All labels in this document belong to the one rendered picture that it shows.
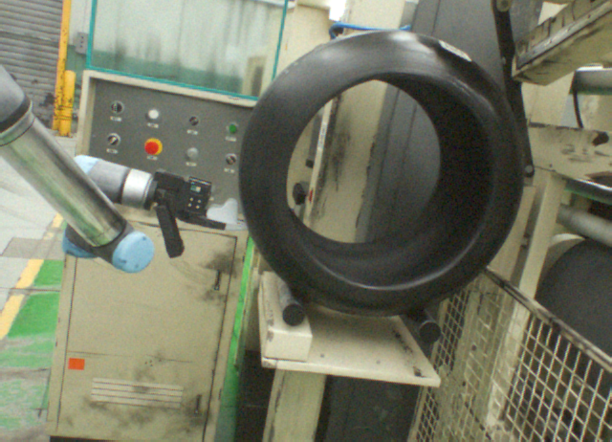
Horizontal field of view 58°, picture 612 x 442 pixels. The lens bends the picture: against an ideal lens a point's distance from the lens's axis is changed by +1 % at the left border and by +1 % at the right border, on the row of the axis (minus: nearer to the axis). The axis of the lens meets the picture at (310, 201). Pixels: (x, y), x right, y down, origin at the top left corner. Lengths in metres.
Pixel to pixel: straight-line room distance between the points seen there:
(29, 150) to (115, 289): 1.00
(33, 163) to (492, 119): 0.79
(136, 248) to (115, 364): 0.97
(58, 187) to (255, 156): 0.34
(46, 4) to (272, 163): 9.18
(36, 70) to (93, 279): 8.39
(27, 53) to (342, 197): 8.95
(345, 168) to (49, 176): 0.74
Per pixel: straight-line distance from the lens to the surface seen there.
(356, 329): 1.33
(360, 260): 1.36
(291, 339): 1.10
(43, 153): 0.92
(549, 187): 1.53
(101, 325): 1.91
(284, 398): 1.60
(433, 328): 1.16
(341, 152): 1.39
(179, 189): 1.13
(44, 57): 10.08
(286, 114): 1.00
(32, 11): 10.11
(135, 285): 1.84
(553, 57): 1.31
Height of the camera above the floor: 1.32
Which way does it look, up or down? 11 degrees down
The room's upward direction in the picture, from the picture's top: 11 degrees clockwise
